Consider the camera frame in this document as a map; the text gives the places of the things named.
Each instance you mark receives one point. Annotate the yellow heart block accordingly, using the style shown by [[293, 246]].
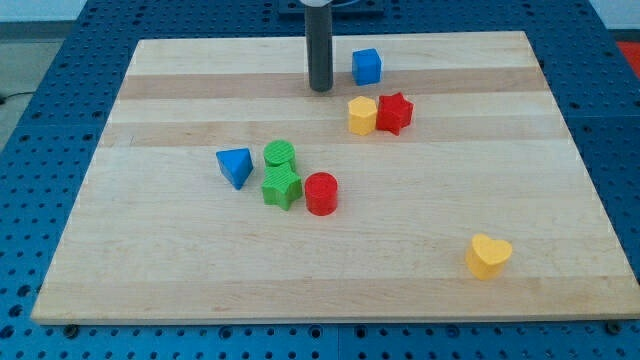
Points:
[[486, 257]]

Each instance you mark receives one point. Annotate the blue triangle block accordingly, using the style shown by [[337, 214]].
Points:
[[236, 165]]

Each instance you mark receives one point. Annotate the green cylinder block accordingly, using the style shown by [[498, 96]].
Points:
[[279, 152]]

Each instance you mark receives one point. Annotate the blue cube block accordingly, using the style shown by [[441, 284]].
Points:
[[366, 67]]

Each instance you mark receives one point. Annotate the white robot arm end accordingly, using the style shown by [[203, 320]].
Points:
[[316, 3]]

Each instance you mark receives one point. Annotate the green star block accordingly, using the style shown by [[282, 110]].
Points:
[[281, 186]]

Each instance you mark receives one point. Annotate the red star block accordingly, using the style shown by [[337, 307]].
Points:
[[394, 113]]

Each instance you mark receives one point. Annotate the red cylinder block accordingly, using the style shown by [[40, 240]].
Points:
[[321, 193]]

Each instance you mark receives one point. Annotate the light wooden board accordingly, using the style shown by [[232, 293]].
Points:
[[157, 235]]

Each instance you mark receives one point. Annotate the yellow hexagon block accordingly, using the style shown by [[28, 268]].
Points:
[[362, 115]]

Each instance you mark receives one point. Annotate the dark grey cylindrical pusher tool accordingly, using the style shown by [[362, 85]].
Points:
[[318, 34]]

